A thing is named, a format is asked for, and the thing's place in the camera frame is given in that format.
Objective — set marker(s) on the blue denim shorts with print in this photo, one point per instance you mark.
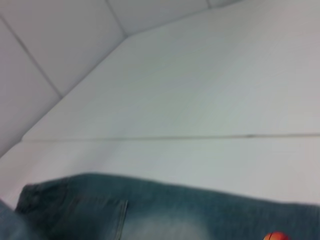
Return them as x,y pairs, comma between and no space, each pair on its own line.
150,212

